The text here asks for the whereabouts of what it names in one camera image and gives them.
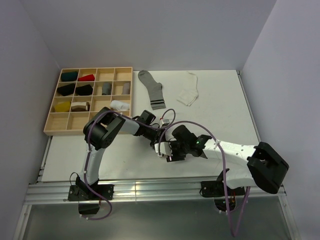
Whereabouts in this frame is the plain white sock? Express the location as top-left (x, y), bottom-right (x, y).
top-left (176, 71), bottom-right (199, 107)

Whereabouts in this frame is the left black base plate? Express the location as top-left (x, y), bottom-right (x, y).
top-left (67, 184), bottom-right (114, 202)

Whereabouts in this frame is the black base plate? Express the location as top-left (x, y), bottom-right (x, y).
top-left (199, 180), bottom-right (245, 198)
top-left (67, 184), bottom-right (114, 202)

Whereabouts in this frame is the aluminium mounting rail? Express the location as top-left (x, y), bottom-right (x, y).
top-left (24, 176), bottom-right (287, 205)

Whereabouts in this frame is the yellow rolled sock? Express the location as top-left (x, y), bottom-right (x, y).
top-left (54, 101), bottom-right (71, 113)

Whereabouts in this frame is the grey striped sock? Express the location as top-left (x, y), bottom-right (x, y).
top-left (138, 70), bottom-right (166, 110)

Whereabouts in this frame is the white brown rolled sock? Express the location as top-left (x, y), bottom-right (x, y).
top-left (70, 101), bottom-right (90, 112)

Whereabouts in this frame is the black rolled sock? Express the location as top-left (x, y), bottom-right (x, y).
top-left (56, 83), bottom-right (76, 97)
top-left (75, 84), bottom-right (93, 96)

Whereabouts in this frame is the white striped sock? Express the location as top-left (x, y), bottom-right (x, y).
top-left (110, 100), bottom-right (130, 111)

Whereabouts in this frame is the black rolled sock left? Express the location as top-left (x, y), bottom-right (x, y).
top-left (56, 83), bottom-right (76, 97)

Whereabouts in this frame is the red rolled sock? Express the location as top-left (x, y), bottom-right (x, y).
top-left (77, 74), bottom-right (95, 82)

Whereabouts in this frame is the black rolled sock right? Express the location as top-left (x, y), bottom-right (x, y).
top-left (75, 84), bottom-right (93, 96)

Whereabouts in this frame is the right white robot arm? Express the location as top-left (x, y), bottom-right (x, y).
top-left (155, 125), bottom-right (289, 195)

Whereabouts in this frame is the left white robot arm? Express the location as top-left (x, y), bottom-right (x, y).
top-left (75, 107), bottom-right (164, 200)

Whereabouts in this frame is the dark green rolled sock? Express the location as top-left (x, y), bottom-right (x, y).
top-left (60, 71), bottom-right (78, 82)

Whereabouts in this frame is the wooden compartment tray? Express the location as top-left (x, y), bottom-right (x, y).
top-left (44, 67), bottom-right (133, 136)

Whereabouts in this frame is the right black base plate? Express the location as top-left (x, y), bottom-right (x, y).
top-left (199, 180), bottom-right (245, 198)

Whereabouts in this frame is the light grey rolled sock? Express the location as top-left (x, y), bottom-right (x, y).
top-left (122, 82), bottom-right (131, 95)

